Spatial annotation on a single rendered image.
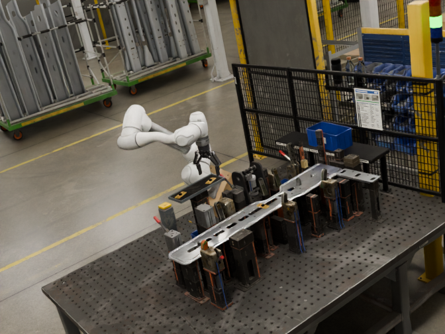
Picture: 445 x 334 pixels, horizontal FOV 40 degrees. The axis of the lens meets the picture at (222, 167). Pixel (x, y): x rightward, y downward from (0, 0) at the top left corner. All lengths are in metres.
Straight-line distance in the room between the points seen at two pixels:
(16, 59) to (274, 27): 5.16
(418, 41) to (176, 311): 2.18
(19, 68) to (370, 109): 7.02
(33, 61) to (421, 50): 7.65
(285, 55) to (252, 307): 3.39
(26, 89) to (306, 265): 7.32
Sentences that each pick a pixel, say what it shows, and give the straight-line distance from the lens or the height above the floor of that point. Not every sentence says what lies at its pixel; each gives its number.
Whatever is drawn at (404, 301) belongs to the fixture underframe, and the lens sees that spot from 4.04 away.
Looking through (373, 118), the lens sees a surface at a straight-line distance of 4.32.
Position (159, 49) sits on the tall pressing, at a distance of 11.72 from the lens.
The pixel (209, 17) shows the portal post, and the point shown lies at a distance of 10.67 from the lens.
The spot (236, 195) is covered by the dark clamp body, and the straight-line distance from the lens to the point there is 3.87.
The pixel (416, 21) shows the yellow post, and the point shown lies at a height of 1.90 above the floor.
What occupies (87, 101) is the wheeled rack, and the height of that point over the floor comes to 0.27.
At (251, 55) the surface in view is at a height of 1.24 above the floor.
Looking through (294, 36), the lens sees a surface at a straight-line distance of 6.08.
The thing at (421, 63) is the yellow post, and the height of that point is 1.63.
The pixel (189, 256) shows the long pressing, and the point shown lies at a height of 1.00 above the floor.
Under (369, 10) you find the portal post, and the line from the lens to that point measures 8.06.
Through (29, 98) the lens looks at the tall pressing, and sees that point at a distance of 10.34.
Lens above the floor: 2.73
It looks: 23 degrees down
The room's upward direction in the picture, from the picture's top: 12 degrees counter-clockwise
